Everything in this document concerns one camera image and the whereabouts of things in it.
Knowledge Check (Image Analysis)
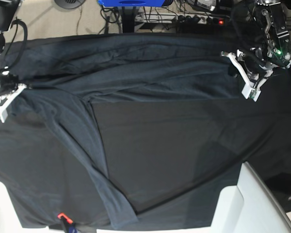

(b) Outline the white power strip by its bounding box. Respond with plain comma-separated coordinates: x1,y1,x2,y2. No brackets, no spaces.
172,15,226,26

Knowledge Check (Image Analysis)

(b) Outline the orange blue clamp bottom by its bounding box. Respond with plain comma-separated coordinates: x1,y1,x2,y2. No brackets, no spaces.
57,213,79,233

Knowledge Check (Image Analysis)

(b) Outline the black table cloth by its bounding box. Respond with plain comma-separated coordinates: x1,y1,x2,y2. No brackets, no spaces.
0,33,291,230

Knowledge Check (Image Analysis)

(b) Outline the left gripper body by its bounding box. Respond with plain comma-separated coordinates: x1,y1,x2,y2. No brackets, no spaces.
239,48,274,83

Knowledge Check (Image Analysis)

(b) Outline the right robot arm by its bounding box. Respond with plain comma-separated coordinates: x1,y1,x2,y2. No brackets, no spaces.
0,0,28,123

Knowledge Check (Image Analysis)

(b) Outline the dark grey long-sleeve T-shirt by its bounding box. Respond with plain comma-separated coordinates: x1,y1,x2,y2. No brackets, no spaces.
11,35,239,229

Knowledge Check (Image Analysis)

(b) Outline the black stand post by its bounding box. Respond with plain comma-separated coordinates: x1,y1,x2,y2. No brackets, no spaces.
118,6,140,33

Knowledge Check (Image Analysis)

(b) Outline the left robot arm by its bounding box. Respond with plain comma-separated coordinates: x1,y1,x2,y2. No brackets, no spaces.
221,0,291,101

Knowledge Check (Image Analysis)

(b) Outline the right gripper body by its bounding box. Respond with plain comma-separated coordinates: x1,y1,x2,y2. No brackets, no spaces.
0,68,18,97

